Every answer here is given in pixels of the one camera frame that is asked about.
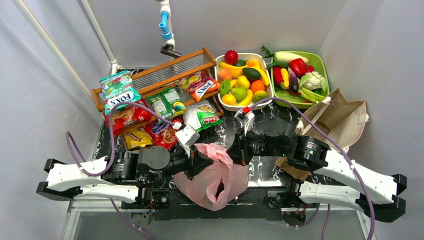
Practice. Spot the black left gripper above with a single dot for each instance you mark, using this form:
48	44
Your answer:
192	161

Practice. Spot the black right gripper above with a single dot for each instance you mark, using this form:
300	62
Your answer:
238	148

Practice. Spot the pink plastic grocery bag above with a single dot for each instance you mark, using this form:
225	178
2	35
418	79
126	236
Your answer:
203	187

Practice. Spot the dark grape bunch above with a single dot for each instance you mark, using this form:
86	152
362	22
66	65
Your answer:
220	188

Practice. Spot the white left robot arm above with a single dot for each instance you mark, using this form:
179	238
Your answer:
64	182

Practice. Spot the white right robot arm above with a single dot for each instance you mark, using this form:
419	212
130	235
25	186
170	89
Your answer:
376	195

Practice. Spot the yellow snack packet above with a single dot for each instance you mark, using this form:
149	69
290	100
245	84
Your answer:
137	138

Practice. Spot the red chips bag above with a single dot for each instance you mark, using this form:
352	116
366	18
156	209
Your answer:
162	134

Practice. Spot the brown paper bag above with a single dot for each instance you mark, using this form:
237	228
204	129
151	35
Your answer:
343	121

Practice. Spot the red snack bag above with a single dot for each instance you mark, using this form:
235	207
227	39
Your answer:
126	116

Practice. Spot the green snack packet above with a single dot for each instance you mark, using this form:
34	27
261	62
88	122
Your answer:
167	104

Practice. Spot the purple eggplant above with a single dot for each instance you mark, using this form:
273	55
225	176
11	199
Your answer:
293	81

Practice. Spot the yellow corn pepper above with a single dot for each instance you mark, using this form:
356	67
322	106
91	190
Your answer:
285	84

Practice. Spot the cauliflower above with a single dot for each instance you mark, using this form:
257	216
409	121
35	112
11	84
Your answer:
313	81

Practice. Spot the green Chiba chips bag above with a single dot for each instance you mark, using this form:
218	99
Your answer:
201	116

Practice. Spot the red chili pepper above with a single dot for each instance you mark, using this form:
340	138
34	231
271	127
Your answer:
277	75

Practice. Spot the green Fox's candy bag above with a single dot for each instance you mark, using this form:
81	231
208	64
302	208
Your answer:
118	88

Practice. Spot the yellow banana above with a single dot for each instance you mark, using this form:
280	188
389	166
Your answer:
264	76

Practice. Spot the red bell pepper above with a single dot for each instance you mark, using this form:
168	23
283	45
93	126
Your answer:
298	66

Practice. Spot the green mango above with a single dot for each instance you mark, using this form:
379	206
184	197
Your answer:
240	93

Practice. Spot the green cucumber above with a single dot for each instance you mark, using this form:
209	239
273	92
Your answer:
281	64

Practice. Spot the yellow orange small fruit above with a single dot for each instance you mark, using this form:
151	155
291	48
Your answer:
229	99

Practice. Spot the wooden slatted rack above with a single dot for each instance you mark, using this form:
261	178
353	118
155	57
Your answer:
151	81

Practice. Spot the orange Fox's candy bag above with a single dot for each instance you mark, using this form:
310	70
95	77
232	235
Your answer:
198	84

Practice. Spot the yellow pear fruit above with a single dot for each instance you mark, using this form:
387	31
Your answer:
242	81

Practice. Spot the dark green avocado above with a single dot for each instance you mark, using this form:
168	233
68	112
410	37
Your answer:
251	73

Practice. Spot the white radish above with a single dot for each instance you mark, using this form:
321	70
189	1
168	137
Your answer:
284	56

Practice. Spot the white corner pipe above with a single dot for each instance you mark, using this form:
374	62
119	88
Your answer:
101	36

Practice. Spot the tangerine at basin back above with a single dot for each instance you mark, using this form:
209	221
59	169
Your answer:
254	64

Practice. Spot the green bell pepper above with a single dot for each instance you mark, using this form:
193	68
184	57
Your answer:
225	87

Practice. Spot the peach fruit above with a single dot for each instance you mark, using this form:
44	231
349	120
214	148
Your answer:
224	74

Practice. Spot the white pipe with blue valve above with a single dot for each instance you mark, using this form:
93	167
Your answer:
165	25

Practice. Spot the red apple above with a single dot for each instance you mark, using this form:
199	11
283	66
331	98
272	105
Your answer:
231	57

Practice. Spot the aluminium base frame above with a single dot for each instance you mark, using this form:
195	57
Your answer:
96	219

